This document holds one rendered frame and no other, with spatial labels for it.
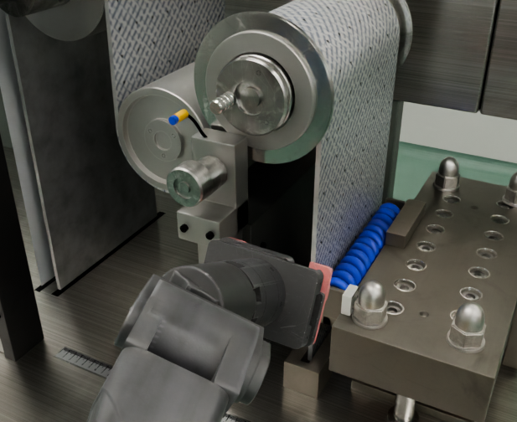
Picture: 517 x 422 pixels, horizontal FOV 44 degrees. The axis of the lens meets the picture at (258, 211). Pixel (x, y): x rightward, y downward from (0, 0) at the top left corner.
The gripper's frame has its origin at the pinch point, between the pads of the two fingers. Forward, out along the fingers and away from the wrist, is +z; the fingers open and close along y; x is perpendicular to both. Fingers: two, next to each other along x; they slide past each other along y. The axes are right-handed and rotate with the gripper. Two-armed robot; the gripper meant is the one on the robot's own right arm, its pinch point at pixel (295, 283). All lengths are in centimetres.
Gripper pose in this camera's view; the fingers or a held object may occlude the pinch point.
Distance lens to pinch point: 61.6
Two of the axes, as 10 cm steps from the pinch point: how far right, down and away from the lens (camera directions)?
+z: 4.3, 0.2, 9.0
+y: 8.8, 2.4, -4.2
